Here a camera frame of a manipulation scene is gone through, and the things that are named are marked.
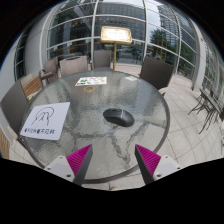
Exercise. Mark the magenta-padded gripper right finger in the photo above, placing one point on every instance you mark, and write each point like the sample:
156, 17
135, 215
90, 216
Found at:
148, 160

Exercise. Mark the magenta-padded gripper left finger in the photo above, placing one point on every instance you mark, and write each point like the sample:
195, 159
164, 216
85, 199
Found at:
80, 160

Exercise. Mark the black computer mouse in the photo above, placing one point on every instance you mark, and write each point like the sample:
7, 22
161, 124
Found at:
118, 117

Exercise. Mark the white printed mouse pad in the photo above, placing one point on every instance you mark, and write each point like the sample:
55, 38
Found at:
46, 128

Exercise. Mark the black metal patio chair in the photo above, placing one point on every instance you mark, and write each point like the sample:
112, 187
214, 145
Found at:
196, 101

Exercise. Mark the wooden slatted bench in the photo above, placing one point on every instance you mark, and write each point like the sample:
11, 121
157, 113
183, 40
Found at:
31, 86
4, 143

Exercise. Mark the laminated picture menu card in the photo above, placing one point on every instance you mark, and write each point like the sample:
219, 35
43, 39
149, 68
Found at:
90, 81

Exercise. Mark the brown wicker chair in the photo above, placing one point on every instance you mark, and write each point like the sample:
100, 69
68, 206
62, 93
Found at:
51, 66
101, 59
73, 66
15, 106
156, 73

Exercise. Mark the green-top metal patio table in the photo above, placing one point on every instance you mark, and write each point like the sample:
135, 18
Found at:
213, 101

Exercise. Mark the gold menu display stand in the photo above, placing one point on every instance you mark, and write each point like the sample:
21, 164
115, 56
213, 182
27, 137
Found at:
116, 35

